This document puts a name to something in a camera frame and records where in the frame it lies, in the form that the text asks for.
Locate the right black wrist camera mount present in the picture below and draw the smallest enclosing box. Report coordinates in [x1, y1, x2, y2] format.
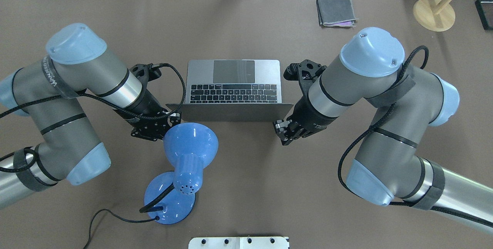
[283, 59, 327, 97]

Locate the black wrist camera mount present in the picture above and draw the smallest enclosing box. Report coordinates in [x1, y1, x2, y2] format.
[129, 63, 162, 89]
[283, 59, 327, 97]

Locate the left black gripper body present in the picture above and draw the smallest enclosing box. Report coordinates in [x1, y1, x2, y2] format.
[130, 112, 181, 141]

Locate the black box at right edge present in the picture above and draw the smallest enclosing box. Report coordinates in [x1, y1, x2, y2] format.
[475, 0, 493, 30]

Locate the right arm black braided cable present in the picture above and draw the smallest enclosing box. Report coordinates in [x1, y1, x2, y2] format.
[337, 45, 493, 228]

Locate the black lamp power cable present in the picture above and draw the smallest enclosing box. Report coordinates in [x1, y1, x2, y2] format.
[83, 209, 160, 249]

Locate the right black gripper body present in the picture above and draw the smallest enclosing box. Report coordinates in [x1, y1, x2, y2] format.
[281, 104, 328, 146]

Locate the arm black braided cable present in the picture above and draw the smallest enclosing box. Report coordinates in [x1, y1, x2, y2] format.
[337, 45, 493, 228]
[0, 63, 187, 173]

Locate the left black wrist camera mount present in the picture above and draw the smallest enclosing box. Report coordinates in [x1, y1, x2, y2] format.
[129, 63, 162, 89]

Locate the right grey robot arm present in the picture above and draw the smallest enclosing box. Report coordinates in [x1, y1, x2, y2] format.
[273, 27, 492, 234]

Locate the folded grey purple cloth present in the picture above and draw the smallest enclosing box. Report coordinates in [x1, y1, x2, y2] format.
[316, 0, 357, 27]

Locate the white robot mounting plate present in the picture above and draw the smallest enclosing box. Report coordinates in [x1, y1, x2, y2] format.
[188, 236, 290, 249]

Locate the brown table mat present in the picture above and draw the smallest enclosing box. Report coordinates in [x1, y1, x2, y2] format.
[0, 0, 493, 249]

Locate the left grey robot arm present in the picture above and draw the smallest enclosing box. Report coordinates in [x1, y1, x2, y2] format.
[1, 24, 181, 208]

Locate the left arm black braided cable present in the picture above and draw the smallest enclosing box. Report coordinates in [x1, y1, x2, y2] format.
[0, 63, 187, 173]

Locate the grey laptop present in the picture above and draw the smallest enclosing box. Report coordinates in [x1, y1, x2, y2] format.
[180, 59, 293, 122]

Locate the wooden stand with round base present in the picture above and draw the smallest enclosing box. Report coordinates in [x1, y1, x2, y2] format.
[413, 0, 456, 32]

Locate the blue desk lamp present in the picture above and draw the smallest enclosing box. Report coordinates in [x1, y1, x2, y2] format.
[140, 123, 218, 225]

